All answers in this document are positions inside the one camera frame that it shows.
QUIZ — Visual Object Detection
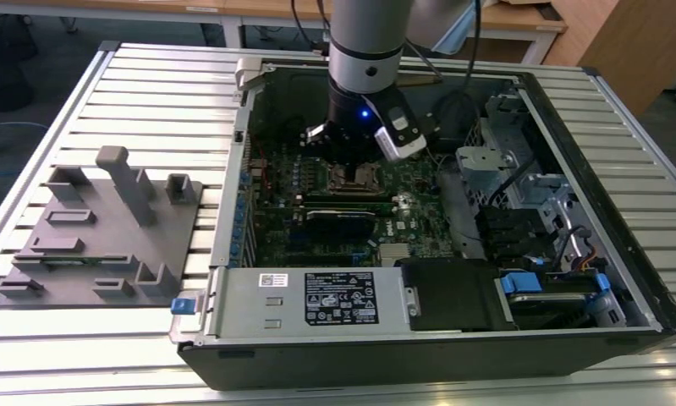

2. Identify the silver CPU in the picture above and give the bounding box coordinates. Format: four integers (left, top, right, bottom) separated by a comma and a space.
337, 162, 377, 187

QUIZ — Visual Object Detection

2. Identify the metal locking lever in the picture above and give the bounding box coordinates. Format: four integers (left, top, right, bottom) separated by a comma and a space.
327, 185, 387, 195

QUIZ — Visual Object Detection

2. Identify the black RAM slot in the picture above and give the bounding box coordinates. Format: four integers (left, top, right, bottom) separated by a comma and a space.
303, 191, 394, 203
301, 200, 397, 211

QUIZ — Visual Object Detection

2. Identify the black graphics card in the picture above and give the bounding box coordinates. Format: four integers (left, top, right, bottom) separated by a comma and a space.
305, 209, 379, 245

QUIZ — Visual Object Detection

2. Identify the copper coloured tube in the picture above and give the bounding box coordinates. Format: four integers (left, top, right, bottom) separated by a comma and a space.
398, 72, 445, 89

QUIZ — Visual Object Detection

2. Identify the green motherboard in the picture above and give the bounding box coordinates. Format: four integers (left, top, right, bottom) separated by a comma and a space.
247, 141, 469, 268

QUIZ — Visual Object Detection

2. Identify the silver chipset heatsink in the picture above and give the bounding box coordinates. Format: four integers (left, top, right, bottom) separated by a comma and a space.
378, 243, 413, 260

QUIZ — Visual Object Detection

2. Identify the grey case latch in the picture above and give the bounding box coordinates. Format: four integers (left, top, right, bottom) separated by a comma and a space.
234, 58, 267, 92

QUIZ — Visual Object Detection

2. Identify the silver drive cage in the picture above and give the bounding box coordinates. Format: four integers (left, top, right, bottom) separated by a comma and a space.
454, 93, 549, 200

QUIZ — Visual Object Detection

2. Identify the silver power supply unit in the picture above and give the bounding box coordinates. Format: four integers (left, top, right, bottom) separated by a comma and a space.
199, 266, 425, 339

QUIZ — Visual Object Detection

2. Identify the wooden desk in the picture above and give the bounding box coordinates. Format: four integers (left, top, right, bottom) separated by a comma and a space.
0, 0, 243, 50
239, 0, 569, 64

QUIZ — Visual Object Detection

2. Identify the blue disk carrier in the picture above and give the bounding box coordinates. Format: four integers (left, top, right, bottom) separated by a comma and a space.
498, 272, 546, 294

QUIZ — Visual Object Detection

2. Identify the black PC case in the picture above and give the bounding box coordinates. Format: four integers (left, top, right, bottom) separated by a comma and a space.
167, 54, 676, 392

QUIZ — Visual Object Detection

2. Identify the grey parts rack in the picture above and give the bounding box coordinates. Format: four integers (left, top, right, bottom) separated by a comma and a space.
0, 145, 205, 306

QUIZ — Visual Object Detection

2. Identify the green RAM stick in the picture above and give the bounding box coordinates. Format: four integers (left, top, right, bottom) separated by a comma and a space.
39, 257, 103, 269

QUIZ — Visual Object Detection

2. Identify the wooden cabinet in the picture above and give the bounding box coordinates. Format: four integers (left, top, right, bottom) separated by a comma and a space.
544, 0, 676, 124

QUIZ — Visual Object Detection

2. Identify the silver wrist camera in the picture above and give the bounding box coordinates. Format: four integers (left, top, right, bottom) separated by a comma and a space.
373, 93, 430, 162

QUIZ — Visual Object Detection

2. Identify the thick black cable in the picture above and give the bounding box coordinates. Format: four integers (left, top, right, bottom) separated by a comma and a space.
488, 156, 541, 209

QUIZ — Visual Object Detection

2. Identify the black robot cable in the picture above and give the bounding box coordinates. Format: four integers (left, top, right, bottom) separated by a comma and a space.
290, 0, 485, 85

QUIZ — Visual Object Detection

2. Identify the coloured wire bundle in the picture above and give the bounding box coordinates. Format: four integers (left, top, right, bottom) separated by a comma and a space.
574, 247, 609, 272

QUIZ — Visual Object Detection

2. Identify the blue network cable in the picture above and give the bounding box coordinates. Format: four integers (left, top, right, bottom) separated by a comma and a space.
0, 121, 53, 177

